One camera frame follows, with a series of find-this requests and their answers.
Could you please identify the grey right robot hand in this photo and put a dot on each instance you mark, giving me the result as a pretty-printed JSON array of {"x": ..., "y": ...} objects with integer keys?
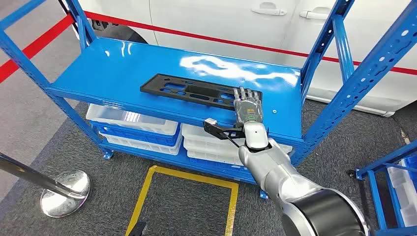
[{"x": 248, "y": 109}]

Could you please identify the long black plastic part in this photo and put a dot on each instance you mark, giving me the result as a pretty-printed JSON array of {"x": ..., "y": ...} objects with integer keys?
[{"x": 169, "y": 85}]

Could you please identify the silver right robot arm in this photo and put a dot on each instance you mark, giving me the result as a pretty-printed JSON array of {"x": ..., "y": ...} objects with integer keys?
[{"x": 277, "y": 169}]

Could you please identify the blue metal shelf rack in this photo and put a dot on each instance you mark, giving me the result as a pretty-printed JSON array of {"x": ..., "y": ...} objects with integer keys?
[
  {"x": 130, "y": 71},
  {"x": 374, "y": 195}
]

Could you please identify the red barrier belt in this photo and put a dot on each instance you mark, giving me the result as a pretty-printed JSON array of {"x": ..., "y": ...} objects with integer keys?
[
  {"x": 195, "y": 35},
  {"x": 29, "y": 50}
]

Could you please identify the white car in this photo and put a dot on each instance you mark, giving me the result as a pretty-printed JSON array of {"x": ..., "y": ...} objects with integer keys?
[{"x": 228, "y": 19}]

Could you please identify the yellow floor tape square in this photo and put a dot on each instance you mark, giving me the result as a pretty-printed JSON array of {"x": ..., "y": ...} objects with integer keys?
[{"x": 233, "y": 208}]

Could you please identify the translucent plastic bin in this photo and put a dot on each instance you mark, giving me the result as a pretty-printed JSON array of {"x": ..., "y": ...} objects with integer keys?
[{"x": 130, "y": 119}]

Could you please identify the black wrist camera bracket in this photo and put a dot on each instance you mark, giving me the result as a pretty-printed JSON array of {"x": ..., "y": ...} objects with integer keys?
[{"x": 219, "y": 132}]

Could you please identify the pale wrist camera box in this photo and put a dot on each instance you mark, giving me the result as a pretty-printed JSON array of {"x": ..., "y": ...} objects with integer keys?
[{"x": 211, "y": 121}]

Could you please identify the black robot bracket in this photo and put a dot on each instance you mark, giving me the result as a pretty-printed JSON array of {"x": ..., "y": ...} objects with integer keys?
[{"x": 137, "y": 229}]

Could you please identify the chrome stanchion post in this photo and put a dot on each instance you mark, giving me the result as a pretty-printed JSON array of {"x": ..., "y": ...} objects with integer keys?
[{"x": 66, "y": 192}]

